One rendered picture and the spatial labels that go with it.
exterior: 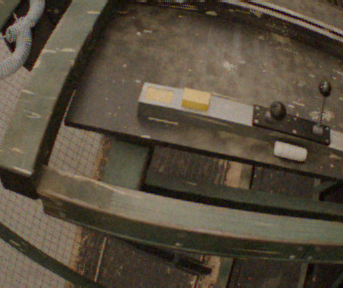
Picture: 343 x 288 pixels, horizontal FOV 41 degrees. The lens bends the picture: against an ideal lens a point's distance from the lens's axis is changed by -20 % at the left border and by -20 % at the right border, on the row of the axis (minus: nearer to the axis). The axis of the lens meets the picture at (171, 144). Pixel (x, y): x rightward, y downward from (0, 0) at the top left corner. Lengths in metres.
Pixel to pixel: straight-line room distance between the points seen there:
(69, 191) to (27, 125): 0.15
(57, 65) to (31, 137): 0.19
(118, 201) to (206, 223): 0.15
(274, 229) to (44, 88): 0.52
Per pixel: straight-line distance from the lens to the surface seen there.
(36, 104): 1.02
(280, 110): 0.97
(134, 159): 1.09
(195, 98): 1.07
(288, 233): 0.96
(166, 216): 0.94
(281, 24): 1.33
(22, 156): 0.95
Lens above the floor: 2.05
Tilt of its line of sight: 24 degrees down
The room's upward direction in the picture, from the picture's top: 59 degrees counter-clockwise
